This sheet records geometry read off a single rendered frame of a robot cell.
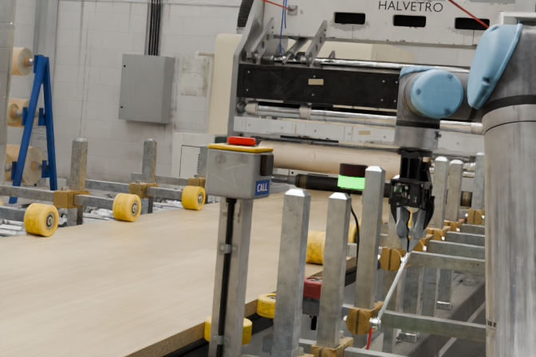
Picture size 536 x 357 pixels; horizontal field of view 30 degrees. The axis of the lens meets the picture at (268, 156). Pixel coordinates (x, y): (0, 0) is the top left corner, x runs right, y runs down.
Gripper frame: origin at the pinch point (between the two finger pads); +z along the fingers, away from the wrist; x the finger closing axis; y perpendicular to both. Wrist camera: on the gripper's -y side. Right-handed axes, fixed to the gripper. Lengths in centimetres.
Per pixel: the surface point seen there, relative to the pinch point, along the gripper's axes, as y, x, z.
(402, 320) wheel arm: 0.0, 0.0, 16.1
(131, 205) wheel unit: -54, -94, 6
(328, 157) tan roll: -227, -88, -5
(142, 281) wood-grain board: 25, -48, 11
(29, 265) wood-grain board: 27, -74, 11
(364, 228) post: 4.3, -8.9, -2.8
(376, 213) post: 4.3, -6.6, -6.2
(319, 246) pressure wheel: -22.5, -26.3, 6.1
